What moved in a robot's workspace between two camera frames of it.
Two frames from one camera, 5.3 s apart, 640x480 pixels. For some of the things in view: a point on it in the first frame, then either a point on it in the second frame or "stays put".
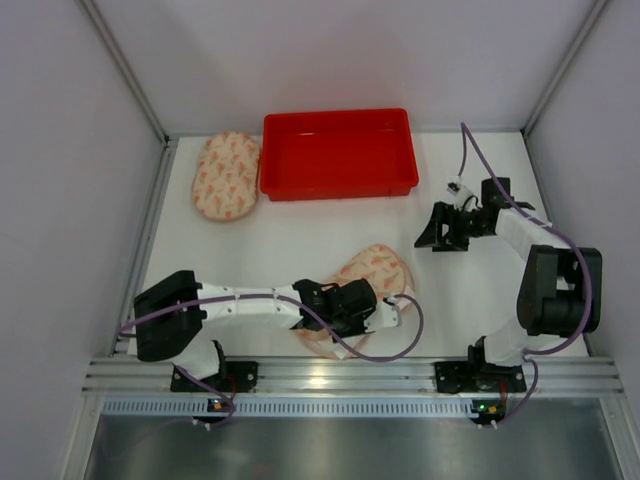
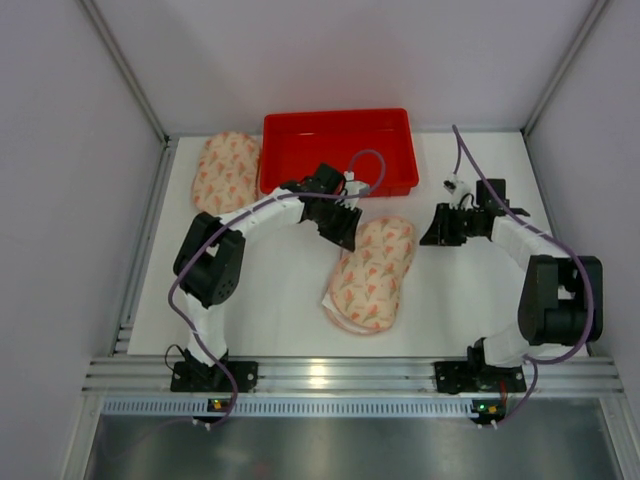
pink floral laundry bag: x=391 y=275 to x=369 y=279
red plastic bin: x=337 y=154 stays put
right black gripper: x=448 y=228 stays put
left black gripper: x=364 y=298 to x=338 y=220
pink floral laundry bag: x=226 y=176 stays put
